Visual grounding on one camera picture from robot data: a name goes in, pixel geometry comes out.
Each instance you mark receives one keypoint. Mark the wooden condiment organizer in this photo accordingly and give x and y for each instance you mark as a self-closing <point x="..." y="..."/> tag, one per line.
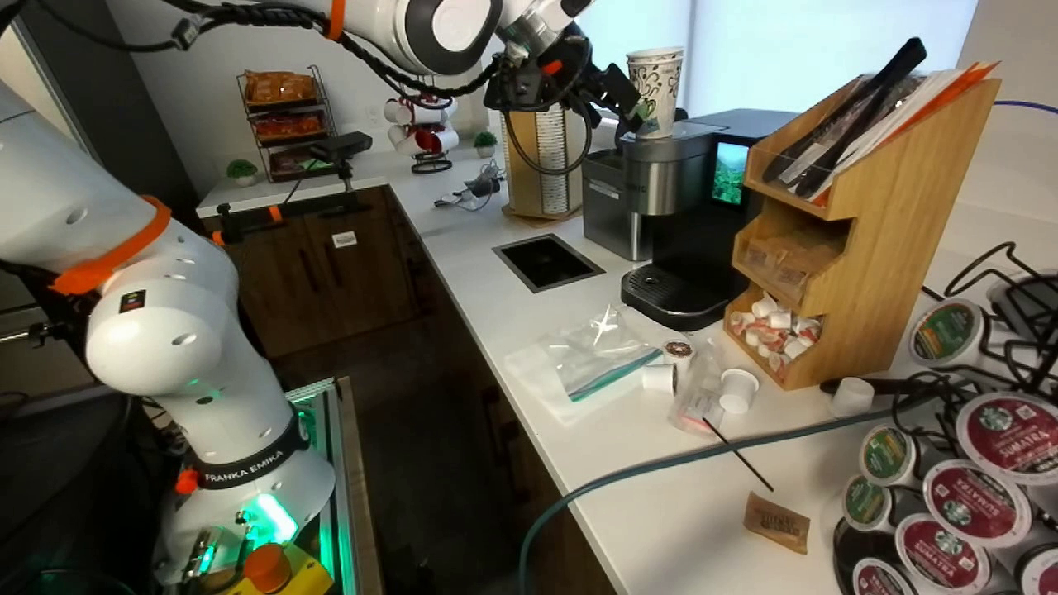
<point x="882" y="241"/>

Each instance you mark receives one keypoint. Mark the bright window pane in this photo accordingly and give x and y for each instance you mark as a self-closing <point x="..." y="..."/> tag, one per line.
<point x="827" y="52"/>

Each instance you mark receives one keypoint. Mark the green lid coffee pod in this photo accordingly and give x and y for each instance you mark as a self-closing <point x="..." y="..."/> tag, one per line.
<point x="887" y="455"/>
<point x="867" y="500"/>
<point x="948" y="333"/>

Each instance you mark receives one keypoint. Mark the dark wooden counter cabinet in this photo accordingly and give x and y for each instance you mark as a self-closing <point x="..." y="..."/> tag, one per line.
<point x="333" y="277"/>

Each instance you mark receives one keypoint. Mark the black and silver coffeemaker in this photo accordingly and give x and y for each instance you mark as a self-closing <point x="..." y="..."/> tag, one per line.
<point x="681" y="218"/>

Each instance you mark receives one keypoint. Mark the wooden cup dispenser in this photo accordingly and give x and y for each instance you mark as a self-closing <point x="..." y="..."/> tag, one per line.
<point x="524" y="166"/>

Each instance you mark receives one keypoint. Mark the robot stand with green light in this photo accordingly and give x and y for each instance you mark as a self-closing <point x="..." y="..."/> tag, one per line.
<point x="333" y="483"/>

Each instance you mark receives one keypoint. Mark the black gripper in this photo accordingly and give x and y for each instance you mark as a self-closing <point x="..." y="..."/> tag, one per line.
<point x="546" y="71"/>

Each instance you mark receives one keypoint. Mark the black stir stick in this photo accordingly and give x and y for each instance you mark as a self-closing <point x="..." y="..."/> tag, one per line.
<point x="738" y="455"/>

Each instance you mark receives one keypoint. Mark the clear plastic cup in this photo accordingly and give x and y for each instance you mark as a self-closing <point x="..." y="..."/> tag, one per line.
<point x="699" y="390"/>

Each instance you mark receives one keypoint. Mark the brown sugar packet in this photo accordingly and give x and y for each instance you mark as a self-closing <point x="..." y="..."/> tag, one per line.
<point x="777" y="522"/>

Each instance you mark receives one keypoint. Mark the orange emergency stop button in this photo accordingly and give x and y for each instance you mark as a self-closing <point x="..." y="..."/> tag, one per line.
<point x="269" y="567"/>

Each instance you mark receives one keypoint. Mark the red and white mug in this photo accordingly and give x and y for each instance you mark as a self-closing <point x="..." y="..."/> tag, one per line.
<point x="433" y="140"/>

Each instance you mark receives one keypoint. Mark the small green round object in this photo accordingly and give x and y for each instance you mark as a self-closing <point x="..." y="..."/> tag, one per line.
<point x="242" y="169"/>

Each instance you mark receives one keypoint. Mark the clear plastic zip bag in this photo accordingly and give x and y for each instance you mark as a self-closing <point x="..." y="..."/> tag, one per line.
<point x="583" y="364"/>

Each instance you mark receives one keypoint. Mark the snack display rack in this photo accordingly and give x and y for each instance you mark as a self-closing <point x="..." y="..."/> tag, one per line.
<point x="282" y="119"/>

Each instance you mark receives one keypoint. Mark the stack of paper cups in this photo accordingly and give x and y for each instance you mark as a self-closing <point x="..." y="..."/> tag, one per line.
<point x="560" y="166"/>

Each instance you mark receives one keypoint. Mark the small clutter pile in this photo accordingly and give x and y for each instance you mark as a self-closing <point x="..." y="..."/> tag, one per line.
<point x="470" y="190"/>

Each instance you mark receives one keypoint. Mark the black rectangular tray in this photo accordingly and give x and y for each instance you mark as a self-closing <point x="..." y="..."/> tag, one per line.
<point x="546" y="261"/>

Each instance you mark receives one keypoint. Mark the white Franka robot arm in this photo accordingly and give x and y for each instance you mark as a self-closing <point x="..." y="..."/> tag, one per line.
<point x="167" y="333"/>

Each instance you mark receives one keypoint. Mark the orange edged paper stack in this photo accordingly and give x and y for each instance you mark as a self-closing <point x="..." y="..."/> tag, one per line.
<point x="932" y="96"/>

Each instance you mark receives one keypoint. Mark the black utensils bundle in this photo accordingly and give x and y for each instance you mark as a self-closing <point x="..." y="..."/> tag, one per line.
<point x="849" y="117"/>

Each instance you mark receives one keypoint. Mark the red lid coffee pod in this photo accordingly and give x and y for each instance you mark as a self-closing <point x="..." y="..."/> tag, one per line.
<point x="1013" y="435"/>
<point x="939" y="553"/>
<point x="978" y="502"/>
<point x="882" y="579"/>
<point x="1044" y="573"/>

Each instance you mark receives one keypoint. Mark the small white creamer cup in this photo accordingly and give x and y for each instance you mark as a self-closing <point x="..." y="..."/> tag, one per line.
<point x="659" y="381"/>
<point x="736" y="389"/>
<point x="852" y="395"/>

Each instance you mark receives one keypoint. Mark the black handheld device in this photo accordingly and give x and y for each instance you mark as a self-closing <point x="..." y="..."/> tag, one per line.
<point x="342" y="148"/>

